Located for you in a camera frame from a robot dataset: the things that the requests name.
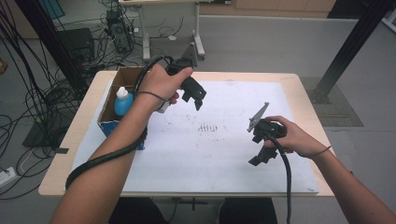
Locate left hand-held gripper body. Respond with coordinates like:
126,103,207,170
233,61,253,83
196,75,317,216
164,42,207,101

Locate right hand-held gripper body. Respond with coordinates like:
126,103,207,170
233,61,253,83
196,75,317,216
247,102,287,153

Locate blue bottle with white cap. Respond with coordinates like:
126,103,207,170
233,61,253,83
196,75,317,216
113,86,134,119

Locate cardboard box with blue outside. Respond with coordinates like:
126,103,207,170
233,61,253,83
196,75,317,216
96,65,149,151

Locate person's right hand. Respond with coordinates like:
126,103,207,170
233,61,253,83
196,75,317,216
263,115,329,160

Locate person's left hand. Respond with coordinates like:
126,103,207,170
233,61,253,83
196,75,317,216
135,63,195,112

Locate small white object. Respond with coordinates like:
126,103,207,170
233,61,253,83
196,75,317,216
155,99,172,115

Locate thin black wristband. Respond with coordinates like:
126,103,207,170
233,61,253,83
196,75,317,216
135,91,167,102
298,145,332,158

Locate white table sheet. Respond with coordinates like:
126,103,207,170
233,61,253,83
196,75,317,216
64,79,320,194

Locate wooden table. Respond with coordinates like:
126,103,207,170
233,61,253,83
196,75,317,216
37,70,335,199

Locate dark floor mat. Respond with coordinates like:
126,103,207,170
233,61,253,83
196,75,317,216
21,119,70,149
300,76,364,128

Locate black computer tower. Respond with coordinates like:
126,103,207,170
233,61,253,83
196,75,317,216
106,8,134,54

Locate wooden cabinet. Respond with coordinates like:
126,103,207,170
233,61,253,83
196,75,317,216
199,0,337,19

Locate black box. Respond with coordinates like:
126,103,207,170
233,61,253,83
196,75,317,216
57,27,96,63

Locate person's black clothing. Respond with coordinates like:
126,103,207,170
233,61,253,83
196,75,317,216
108,197,278,224

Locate white power strip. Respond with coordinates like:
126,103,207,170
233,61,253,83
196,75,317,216
0,166,17,189

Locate thick black gripper cable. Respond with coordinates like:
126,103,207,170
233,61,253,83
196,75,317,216
64,55,176,190
264,130,293,224

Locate white desk frame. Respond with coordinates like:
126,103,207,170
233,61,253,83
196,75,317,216
118,0,232,62

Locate black metal frame post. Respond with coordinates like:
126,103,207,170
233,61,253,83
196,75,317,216
309,0,396,105
13,0,90,92

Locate tangle of black floor cables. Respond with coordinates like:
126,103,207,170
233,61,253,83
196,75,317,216
0,0,188,200

